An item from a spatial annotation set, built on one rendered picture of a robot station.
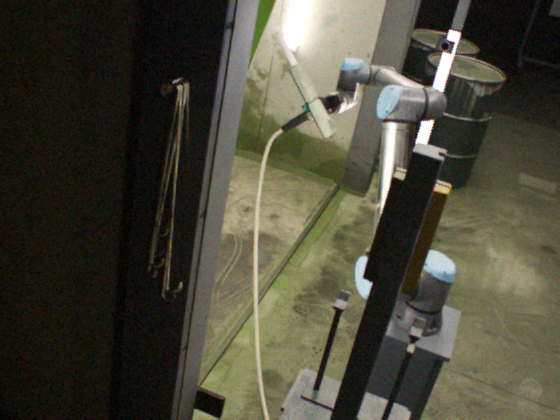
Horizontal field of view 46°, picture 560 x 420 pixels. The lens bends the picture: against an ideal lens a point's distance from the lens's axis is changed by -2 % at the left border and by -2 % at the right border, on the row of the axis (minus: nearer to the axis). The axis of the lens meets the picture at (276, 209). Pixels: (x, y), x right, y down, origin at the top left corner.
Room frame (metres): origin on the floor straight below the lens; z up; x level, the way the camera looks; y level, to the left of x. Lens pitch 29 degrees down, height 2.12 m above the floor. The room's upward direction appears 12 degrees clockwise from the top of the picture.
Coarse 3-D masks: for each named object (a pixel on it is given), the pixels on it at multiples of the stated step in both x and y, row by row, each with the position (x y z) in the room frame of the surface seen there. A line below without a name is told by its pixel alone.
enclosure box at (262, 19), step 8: (264, 0) 2.71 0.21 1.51; (272, 0) 2.71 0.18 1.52; (264, 8) 2.71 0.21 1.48; (272, 8) 2.69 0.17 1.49; (264, 16) 2.71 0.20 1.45; (256, 24) 2.72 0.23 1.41; (264, 24) 2.71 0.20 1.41; (256, 32) 2.72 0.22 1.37; (264, 32) 2.71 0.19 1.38; (256, 40) 2.72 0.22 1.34; (256, 48) 2.70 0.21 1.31
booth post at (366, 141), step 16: (400, 0) 4.16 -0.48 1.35; (416, 0) 4.14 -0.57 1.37; (384, 16) 4.18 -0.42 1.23; (400, 16) 4.15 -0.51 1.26; (384, 32) 4.17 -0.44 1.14; (400, 32) 4.15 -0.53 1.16; (384, 48) 4.17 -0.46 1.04; (400, 48) 4.14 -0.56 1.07; (384, 64) 4.16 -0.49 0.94; (400, 64) 4.16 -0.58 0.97; (368, 96) 4.17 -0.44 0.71; (368, 112) 4.17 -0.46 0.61; (368, 128) 4.16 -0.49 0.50; (352, 144) 4.18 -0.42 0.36; (368, 144) 4.15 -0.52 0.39; (352, 160) 4.17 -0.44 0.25; (368, 160) 4.15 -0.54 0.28; (352, 176) 4.17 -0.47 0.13; (368, 176) 4.14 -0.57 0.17; (352, 192) 4.16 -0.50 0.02
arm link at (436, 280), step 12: (432, 252) 2.05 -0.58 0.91; (432, 264) 1.97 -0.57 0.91; (444, 264) 1.99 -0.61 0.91; (432, 276) 1.94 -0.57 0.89; (444, 276) 1.94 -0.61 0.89; (420, 288) 1.92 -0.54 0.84; (432, 288) 1.93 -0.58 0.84; (444, 288) 1.94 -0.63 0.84; (408, 300) 1.93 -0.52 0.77; (420, 300) 1.93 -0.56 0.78; (432, 300) 1.93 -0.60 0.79; (444, 300) 1.96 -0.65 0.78
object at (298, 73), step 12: (276, 24) 2.60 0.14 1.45; (288, 48) 2.56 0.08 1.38; (288, 60) 2.55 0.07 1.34; (300, 72) 2.51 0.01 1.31; (300, 84) 2.49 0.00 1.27; (312, 96) 2.47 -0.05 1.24; (312, 108) 2.46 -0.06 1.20; (324, 108) 2.47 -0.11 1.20; (300, 120) 2.49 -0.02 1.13; (324, 120) 2.43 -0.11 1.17; (324, 132) 2.42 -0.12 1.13
